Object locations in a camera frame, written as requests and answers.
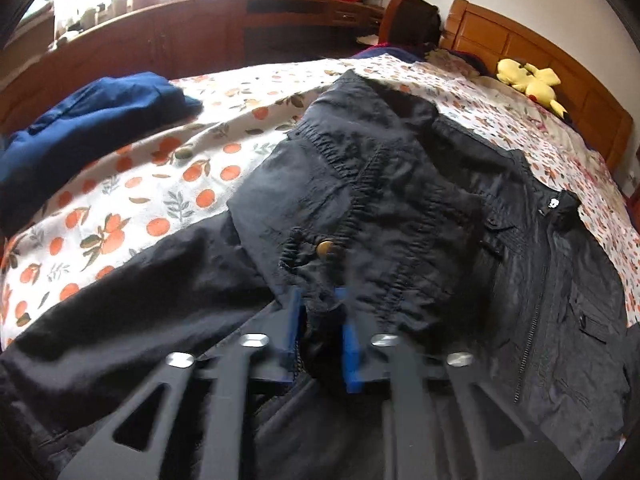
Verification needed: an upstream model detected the black jacket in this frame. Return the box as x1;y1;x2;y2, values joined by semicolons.
0;70;631;480

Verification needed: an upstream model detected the wooden desk cabinet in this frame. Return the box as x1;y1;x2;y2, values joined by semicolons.
0;0;386;133

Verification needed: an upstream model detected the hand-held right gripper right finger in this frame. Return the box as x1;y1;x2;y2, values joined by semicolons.
334;287;583;480

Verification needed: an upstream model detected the floral quilt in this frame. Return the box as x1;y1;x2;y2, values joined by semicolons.
470;72;601;161

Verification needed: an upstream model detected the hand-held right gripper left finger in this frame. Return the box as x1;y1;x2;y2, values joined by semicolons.
57;287;306;480

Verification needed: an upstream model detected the wooden chair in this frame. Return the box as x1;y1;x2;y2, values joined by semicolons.
378;0;443;58

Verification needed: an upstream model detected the yellow plush toy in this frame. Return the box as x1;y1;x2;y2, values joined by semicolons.
496;58;568;120

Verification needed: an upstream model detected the orange print bed sheet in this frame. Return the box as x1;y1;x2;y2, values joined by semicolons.
0;52;640;356

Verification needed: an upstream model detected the blue garment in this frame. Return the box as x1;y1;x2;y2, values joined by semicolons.
0;72;203;221

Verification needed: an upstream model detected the dark cloth on chair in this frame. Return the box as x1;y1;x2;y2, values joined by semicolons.
391;0;443;57

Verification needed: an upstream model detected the wooden headboard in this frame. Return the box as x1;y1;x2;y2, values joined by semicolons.
440;0;635;176

